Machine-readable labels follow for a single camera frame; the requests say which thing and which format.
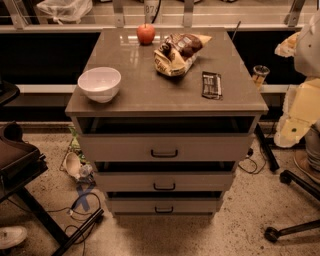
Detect white bowl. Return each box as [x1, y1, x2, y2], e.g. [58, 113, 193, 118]
[78, 67, 121, 103]

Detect black snack bar wrapper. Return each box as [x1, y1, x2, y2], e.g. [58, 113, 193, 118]
[202, 71, 222, 100]

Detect white shoe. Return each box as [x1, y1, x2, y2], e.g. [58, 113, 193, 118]
[0, 226, 27, 250]

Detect trash pile on floor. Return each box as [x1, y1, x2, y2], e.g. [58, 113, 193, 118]
[61, 126, 95, 184]

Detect red apple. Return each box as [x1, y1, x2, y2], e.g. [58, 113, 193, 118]
[136, 23, 155, 45]

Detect grey drawer cabinet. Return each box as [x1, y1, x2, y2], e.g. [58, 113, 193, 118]
[64, 27, 269, 219]

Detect grey bottom drawer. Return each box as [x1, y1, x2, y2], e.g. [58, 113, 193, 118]
[106, 191, 223, 215]

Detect black chair left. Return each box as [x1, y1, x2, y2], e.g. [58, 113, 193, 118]
[0, 122, 48, 202]

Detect black floor cable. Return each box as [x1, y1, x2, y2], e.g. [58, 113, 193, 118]
[237, 148, 268, 175]

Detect white plastic bag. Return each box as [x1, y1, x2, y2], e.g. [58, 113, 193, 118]
[37, 0, 93, 24]

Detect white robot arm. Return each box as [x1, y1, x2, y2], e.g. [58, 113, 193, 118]
[274, 10, 320, 148]

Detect grey middle drawer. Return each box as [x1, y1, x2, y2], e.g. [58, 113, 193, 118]
[95, 162, 233, 192]

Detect plastic cup with drink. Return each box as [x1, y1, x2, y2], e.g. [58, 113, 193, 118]
[252, 65, 270, 89]

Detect yellow brown chip bag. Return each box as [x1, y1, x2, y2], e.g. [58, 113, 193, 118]
[154, 33, 212, 77]

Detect black office chair base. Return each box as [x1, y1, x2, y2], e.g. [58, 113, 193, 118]
[263, 169, 320, 244]

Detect grey drawer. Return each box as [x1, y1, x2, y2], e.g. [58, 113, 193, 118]
[106, 191, 223, 215]
[95, 162, 233, 192]
[78, 135, 254, 162]

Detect grey top drawer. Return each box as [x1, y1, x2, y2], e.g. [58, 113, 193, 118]
[78, 135, 254, 162]

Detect black floor stand bar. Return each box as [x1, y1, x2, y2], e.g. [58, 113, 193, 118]
[52, 208, 104, 256]

